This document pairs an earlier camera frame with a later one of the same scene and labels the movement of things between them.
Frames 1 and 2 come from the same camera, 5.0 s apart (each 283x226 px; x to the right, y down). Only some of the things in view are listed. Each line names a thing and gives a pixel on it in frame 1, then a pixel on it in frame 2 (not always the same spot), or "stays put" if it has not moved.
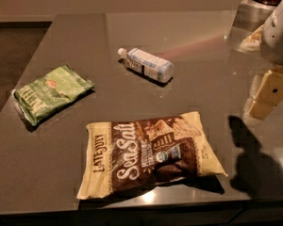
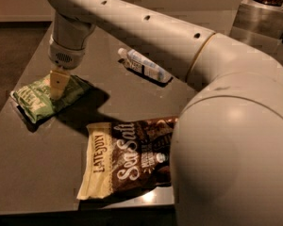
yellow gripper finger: (276, 87) to (58, 82)
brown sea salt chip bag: (128, 154) stays put
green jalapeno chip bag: (41, 95) stays put
